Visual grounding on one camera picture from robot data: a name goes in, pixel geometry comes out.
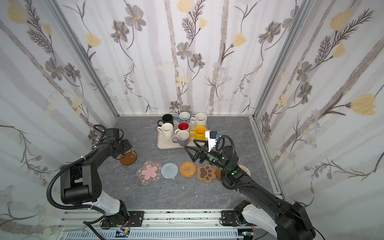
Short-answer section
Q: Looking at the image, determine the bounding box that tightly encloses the woven rattan round coaster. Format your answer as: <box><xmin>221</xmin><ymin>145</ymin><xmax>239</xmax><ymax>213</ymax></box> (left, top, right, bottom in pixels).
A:
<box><xmin>179</xmin><ymin>162</ymin><xmax>197</xmax><ymax>178</ymax></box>

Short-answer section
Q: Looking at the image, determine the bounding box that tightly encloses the brown round wooden coaster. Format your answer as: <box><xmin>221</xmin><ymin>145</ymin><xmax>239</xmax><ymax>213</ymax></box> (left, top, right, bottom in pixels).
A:
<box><xmin>216</xmin><ymin>168</ymin><xmax>222</xmax><ymax>181</ymax></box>

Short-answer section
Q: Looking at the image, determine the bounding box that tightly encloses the brown paw shaped coaster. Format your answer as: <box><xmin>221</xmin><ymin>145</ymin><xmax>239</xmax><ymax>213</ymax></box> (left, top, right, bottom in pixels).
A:
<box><xmin>197</xmin><ymin>165</ymin><xmax>217</xmax><ymax>183</ymax></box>

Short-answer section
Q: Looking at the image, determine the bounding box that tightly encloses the white colourful stitched coaster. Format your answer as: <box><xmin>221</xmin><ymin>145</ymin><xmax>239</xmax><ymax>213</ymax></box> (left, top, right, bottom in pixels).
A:
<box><xmin>239</xmin><ymin>165</ymin><xmax>251</xmax><ymax>176</ymax></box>

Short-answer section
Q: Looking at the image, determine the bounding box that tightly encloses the purple mug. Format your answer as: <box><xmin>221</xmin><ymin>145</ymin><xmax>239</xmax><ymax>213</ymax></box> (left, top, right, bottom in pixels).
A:
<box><xmin>172</xmin><ymin>130</ymin><xmax>190</xmax><ymax>147</ymax></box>

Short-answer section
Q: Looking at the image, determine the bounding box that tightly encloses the dark brown round coaster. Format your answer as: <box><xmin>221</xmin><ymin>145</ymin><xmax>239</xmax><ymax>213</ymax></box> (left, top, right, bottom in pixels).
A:
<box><xmin>120</xmin><ymin>150</ymin><xmax>138</xmax><ymax>166</ymax></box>

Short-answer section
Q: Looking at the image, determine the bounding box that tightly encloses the grey blue round coaster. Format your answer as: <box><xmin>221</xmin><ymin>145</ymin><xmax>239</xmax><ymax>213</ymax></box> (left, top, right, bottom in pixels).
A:
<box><xmin>161</xmin><ymin>163</ymin><xmax>179</xmax><ymax>179</ymax></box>

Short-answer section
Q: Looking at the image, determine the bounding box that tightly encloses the plain white mug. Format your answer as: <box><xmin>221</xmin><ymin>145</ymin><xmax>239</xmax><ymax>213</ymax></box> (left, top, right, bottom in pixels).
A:
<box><xmin>157</xmin><ymin>123</ymin><xmax>174</xmax><ymax>139</ymax></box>

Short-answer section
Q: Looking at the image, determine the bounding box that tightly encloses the pink flower coaster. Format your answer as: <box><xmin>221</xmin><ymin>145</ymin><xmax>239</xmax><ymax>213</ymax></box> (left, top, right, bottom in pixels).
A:
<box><xmin>137</xmin><ymin>161</ymin><xmax>162</xmax><ymax>185</ymax></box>

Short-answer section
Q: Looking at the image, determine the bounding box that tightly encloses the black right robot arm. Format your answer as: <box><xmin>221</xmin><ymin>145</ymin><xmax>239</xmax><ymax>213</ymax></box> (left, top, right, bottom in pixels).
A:
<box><xmin>184</xmin><ymin>141</ymin><xmax>316</xmax><ymax>240</ymax></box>

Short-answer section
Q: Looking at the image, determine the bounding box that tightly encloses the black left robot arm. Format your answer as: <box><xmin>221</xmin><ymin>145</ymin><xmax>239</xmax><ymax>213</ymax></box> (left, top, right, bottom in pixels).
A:
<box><xmin>60</xmin><ymin>128</ymin><xmax>132</xmax><ymax>226</ymax></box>

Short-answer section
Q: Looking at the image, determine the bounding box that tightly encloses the yellow mug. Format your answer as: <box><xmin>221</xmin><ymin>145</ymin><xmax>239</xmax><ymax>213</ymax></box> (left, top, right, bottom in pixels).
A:
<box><xmin>190</xmin><ymin>126</ymin><xmax>207</xmax><ymax>141</ymax></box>

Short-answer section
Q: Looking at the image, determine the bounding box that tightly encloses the white speckled mug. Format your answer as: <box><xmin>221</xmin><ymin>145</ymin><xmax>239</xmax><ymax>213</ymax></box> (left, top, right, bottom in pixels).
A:
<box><xmin>190</xmin><ymin>113</ymin><xmax>208</xmax><ymax>127</ymax></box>

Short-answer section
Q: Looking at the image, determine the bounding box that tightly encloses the white mug red inside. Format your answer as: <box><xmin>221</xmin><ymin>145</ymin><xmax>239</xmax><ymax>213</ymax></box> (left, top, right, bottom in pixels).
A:
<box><xmin>175</xmin><ymin>122</ymin><xmax>190</xmax><ymax>132</ymax></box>

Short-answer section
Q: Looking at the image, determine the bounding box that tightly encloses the blue patterned mug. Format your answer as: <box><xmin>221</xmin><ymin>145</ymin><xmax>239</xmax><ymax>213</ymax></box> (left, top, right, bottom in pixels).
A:
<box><xmin>175</xmin><ymin>112</ymin><xmax>191</xmax><ymax>123</ymax></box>

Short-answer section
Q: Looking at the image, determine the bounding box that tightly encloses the black mug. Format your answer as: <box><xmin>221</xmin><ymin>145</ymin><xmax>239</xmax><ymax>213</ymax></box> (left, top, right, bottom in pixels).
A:
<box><xmin>157</xmin><ymin>114</ymin><xmax>174</xmax><ymax>127</ymax></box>

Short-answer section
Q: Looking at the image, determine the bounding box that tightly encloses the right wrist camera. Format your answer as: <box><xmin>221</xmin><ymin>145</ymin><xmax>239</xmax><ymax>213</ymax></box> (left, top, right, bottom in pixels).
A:
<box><xmin>205</xmin><ymin>130</ymin><xmax>218</xmax><ymax>152</ymax></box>

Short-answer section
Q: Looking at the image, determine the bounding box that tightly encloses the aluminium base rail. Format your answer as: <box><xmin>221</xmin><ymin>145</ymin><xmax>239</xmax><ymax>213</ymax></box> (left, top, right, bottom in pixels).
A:
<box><xmin>53</xmin><ymin>209</ymin><xmax>278</xmax><ymax>240</ymax></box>

